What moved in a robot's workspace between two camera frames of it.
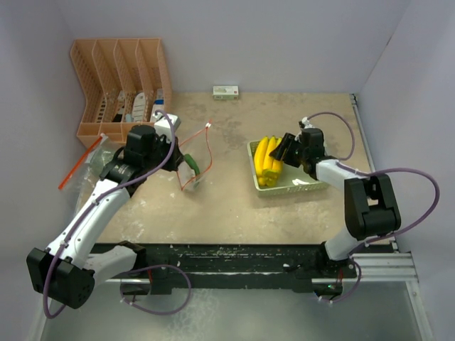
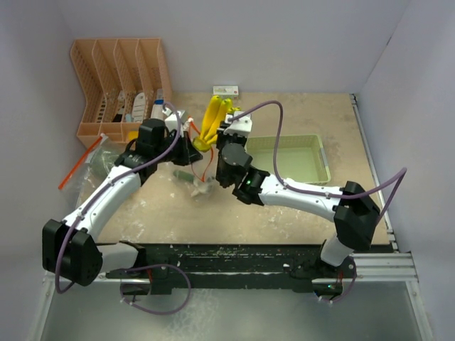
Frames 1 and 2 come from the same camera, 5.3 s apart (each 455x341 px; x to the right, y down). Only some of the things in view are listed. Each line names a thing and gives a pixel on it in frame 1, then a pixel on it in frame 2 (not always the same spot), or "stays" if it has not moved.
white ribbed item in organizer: x=138 y=107 stays
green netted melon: x=99 y=159 stays
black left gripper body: x=161 y=147 stays
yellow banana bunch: x=267 y=168 -> x=214 y=114
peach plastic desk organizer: x=111 y=72 stays
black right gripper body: x=301 y=153 -> x=223 y=139
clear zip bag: x=199 y=146 -> x=194 y=182
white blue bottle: x=158 y=104 stays
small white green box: x=225 y=92 stays
